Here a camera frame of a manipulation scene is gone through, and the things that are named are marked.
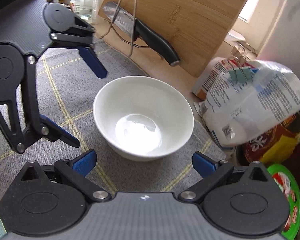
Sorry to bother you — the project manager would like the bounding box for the white bowl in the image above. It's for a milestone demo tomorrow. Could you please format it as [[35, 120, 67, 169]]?
[[93, 76, 194, 161]]

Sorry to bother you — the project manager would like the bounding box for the grey blue checked towel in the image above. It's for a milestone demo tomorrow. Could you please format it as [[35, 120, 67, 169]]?
[[0, 39, 226, 238]]

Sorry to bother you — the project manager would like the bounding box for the steel santoku knife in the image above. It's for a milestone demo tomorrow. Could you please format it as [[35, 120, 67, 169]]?
[[103, 0, 181, 67]]

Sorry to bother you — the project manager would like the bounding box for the glass jar green lid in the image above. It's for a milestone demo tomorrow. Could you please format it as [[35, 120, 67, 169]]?
[[70, 0, 93, 22]]

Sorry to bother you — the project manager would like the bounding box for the dark soy sauce bottle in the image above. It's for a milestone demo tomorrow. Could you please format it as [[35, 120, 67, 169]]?
[[236, 111, 300, 166]]

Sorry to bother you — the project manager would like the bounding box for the green lidded paste tub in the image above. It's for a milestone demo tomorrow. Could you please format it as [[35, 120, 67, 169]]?
[[267, 164, 300, 239]]

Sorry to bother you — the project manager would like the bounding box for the white clipped food bag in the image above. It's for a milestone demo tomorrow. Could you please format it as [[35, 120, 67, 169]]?
[[195, 58, 300, 148]]

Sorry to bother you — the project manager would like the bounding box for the red white salt bag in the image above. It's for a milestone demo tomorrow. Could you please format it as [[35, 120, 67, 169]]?
[[192, 57, 244, 105]]

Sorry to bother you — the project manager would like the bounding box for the bamboo cutting board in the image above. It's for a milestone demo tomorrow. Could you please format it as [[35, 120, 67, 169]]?
[[104, 0, 247, 77]]

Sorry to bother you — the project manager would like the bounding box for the wire board stand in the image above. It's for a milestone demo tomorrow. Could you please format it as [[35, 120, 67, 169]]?
[[100, 0, 147, 57]]

